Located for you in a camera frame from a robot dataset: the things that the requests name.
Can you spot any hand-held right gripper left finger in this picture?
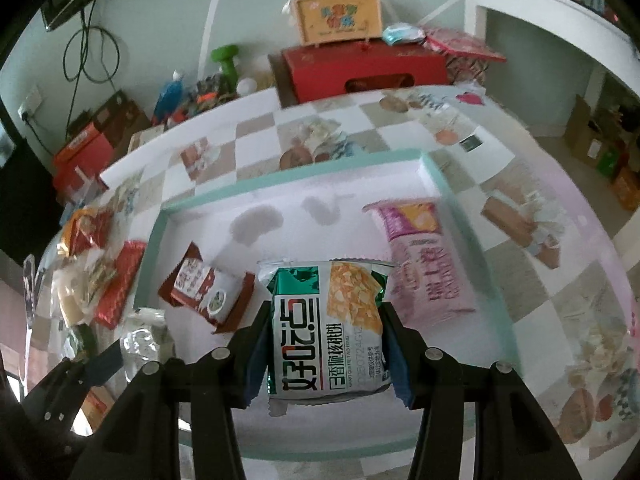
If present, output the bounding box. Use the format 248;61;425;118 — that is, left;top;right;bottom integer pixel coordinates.
70;300;276;480

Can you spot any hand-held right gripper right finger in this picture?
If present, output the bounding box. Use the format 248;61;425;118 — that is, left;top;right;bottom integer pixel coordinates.
380;302;583;480

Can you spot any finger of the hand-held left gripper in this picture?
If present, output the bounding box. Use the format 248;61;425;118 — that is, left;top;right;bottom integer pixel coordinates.
22;342;126;441

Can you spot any green white crisp packet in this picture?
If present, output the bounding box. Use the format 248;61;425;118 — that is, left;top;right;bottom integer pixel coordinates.
256;259;398;417

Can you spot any red gold-patterned snack packet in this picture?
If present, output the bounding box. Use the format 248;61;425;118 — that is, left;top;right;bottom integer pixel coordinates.
94;240;148;330

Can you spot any teal-edged white tray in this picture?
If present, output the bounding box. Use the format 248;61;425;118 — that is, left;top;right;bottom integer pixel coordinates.
131;149;518;463

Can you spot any clear plastic packet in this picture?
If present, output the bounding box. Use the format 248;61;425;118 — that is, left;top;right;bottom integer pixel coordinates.
120;307;176;381

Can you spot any dark red white snack packet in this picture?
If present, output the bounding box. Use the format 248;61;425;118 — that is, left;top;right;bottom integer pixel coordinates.
157;241;257;335

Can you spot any smartphone on stand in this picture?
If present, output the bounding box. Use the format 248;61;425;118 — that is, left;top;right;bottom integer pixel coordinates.
22;254;40;323

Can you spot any pink snack packet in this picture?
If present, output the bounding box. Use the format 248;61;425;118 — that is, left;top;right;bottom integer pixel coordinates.
362;200;478;328

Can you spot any orange snack packet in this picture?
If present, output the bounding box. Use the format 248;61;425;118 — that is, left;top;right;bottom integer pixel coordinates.
59;207;101;257

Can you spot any black storage box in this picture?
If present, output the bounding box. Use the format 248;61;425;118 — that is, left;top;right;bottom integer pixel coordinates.
0;135;63;256

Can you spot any checkered printed tablecloth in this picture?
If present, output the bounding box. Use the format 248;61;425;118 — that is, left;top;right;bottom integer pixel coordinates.
60;85;640;480

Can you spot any orange flat box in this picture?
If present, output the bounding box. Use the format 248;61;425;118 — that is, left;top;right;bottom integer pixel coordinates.
52;122;116;196

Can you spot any beige printed card box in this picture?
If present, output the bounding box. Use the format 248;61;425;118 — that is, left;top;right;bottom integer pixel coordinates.
127;127;168;158

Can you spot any pile of small toys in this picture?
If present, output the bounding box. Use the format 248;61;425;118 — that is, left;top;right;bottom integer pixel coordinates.
167;74;236;123

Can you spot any blue bottle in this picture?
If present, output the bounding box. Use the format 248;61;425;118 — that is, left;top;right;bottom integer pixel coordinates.
151;71;190;126

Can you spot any orange carton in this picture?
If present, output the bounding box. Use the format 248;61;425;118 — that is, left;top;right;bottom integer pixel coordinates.
612;167;640;211

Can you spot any green carton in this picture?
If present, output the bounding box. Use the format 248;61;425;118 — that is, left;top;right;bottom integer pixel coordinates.
597;151;621;179

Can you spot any green dumbbell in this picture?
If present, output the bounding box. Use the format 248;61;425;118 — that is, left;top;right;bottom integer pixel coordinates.
210;45;242;83

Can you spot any brown cardboard box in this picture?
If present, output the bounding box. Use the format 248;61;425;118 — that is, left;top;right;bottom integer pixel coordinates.
565;94;617;168

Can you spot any red gift box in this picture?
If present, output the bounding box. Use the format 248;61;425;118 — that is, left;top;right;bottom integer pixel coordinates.
281;41;447;107

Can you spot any red patterned gift bag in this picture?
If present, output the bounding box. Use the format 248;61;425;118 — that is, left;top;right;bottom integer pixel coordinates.
444;52;488;87

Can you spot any red patterned flat packet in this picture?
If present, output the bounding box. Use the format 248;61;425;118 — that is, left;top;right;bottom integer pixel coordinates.
422;26;507;64

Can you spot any teal wipes packet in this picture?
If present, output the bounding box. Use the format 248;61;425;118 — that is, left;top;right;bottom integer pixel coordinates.
382;22;427;47

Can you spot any white wall socket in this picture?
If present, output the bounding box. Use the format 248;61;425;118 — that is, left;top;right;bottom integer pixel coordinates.
17;89;44;122

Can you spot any black cable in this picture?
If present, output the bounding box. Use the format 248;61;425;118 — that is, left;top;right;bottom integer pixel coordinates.
64;7;122;137

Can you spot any yellow carry box with handle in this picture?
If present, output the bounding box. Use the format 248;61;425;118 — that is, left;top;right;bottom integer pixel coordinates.
291;0;384;47

